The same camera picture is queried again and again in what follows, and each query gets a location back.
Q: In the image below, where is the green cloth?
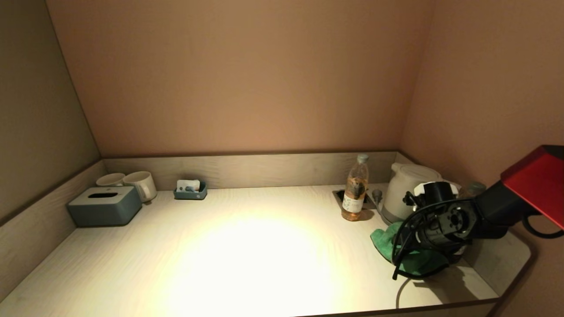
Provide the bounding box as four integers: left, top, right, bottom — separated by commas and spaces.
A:
370, 221, 450, 277

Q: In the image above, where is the recessed socket panel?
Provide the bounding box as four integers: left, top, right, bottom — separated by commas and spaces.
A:
333, 189, 378, 211

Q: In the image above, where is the clear plastic drink bottle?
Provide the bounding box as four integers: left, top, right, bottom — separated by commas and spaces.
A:
342, 154, 370, 221

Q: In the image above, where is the small teal tray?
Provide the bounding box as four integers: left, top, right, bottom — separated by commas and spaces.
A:
174, 181, 208, 201

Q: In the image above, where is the white electric kettle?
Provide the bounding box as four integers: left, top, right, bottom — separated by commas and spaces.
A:
381, 163, 443, 226

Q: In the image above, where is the white ceramic mug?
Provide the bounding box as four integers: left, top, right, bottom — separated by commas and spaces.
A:
123, 171, 158, 203
96, 173, 126, 187

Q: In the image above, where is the grey-blue tissue box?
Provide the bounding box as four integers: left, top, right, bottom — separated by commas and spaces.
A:
67, 186, 143, 227

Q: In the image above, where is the clear drinking glass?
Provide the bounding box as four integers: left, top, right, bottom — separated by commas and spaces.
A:
461, 181, 487, 199

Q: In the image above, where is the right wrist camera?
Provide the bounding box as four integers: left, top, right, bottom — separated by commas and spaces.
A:
413, 181, 460, 199

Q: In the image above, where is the black cable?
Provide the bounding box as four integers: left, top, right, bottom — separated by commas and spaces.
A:
391, 198, 474, 280
522, 213, 564, 240

